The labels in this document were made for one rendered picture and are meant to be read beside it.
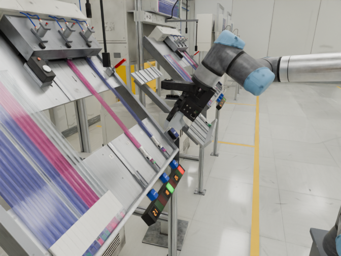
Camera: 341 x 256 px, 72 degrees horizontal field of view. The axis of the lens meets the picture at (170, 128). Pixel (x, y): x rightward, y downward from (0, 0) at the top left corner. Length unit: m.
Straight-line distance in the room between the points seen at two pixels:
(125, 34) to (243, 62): 1.37
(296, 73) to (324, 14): 7.77
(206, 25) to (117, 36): 3.56
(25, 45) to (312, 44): 8.07
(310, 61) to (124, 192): 0.64
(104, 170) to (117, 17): 1.42
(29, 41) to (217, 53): 0.54
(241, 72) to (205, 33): 4.69
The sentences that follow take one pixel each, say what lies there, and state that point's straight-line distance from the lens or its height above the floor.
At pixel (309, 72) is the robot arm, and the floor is 1.09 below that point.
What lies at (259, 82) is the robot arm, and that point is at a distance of 0.65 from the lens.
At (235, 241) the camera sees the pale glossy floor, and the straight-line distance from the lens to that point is 1.69.
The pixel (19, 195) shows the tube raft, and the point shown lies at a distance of 0.59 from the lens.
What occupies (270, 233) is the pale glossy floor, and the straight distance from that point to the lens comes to 1.81.
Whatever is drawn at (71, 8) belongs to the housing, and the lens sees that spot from 1.12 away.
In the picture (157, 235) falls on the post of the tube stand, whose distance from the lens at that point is 1.66.
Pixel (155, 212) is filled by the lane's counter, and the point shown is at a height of 0.65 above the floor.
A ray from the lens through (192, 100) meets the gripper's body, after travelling 0.73.
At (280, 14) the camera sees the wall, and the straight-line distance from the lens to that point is 8.37.
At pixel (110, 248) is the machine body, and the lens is 1.40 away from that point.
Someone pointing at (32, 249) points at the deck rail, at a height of 0.80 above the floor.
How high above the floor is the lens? 1.17
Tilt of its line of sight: 20 degrees down
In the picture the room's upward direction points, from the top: straight up
